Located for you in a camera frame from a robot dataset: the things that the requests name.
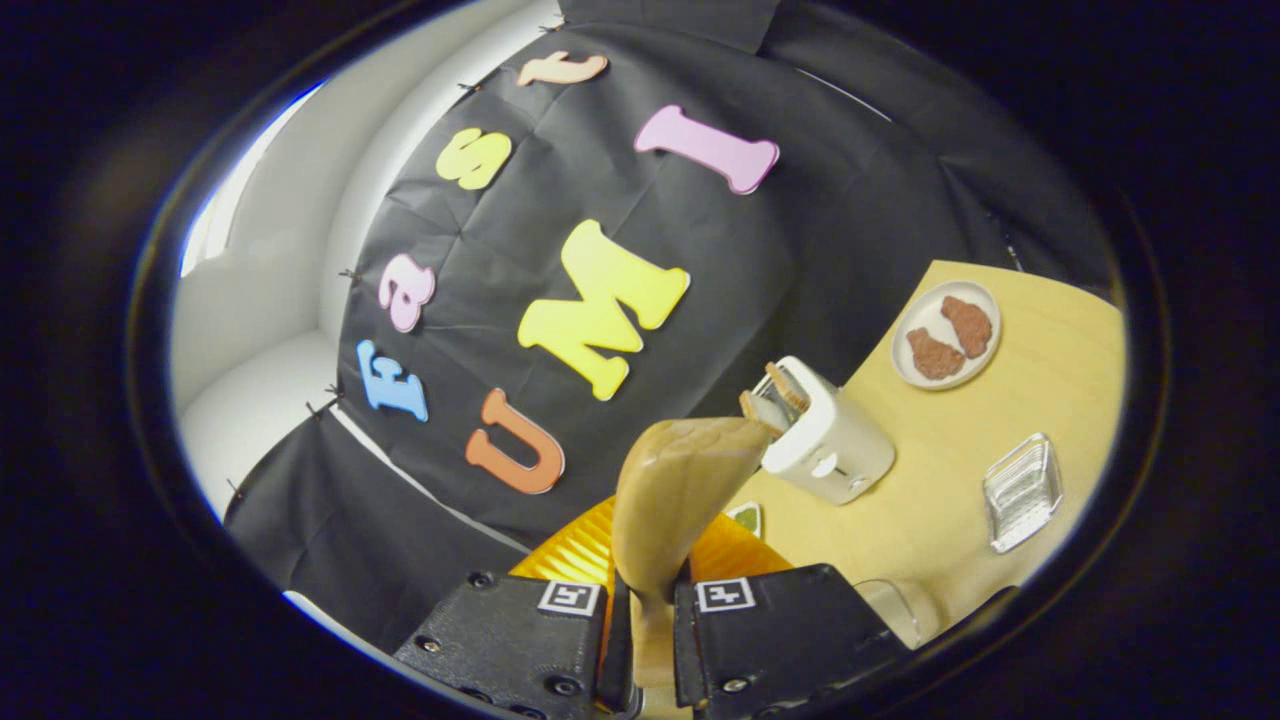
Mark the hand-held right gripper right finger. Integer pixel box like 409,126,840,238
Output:
672,510,913,713

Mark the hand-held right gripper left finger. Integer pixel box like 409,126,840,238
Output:
393,495,631,720

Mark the clear plastic rice container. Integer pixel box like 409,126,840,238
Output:
855,578,926,651

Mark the wooden spoon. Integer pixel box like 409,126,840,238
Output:
612,417,776,691

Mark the metal wire chopstick holder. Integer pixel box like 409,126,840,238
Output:
982,432,1064,555

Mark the white toaster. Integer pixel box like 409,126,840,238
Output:
760,355,897,506

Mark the toasted bread slice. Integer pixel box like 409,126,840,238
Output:
765,361,811,413
738,390,781,436

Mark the brown meat piece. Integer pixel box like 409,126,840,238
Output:
940,295,994,359
906,327,966,381

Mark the white round plate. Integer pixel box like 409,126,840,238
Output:
890,280,1003,391

